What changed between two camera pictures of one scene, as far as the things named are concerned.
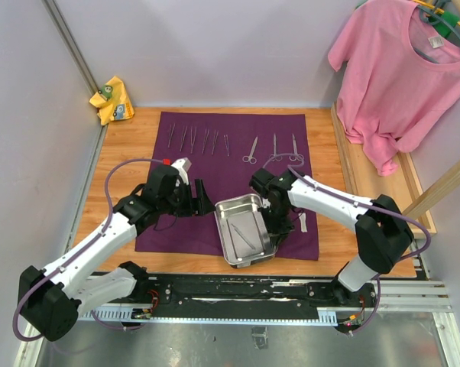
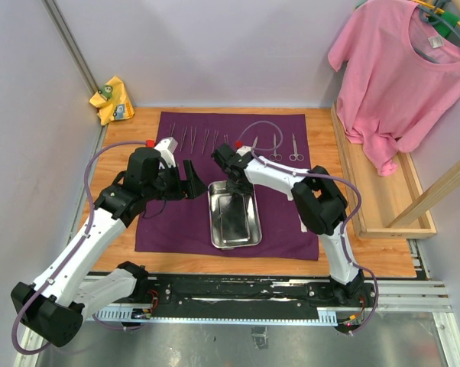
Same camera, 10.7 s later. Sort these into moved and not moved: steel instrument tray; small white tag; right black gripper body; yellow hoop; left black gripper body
Moved: steel instrument tray; left black gripper body; right black gripper body
Not moved: yellow hoop; small white tag
